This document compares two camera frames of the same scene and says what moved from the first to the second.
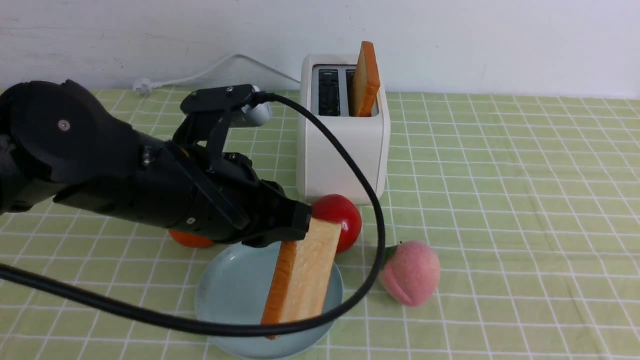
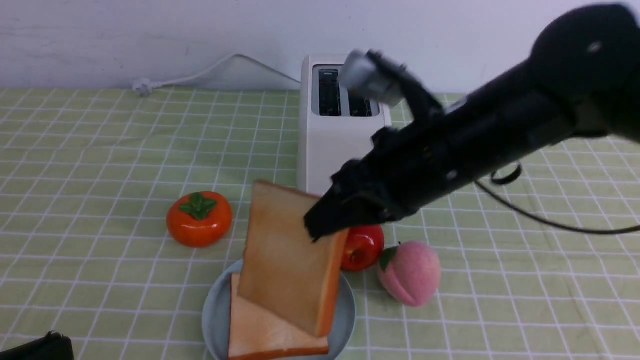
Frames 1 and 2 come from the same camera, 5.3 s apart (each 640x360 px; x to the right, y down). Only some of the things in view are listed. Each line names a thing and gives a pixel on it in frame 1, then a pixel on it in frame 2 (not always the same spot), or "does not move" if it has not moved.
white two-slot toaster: x=328 y=88 does not move
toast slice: x=302 y=273 -> x=255 y=332
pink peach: x=410 y=272 does not move
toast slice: x=366 y=82 -> x=282 y=269
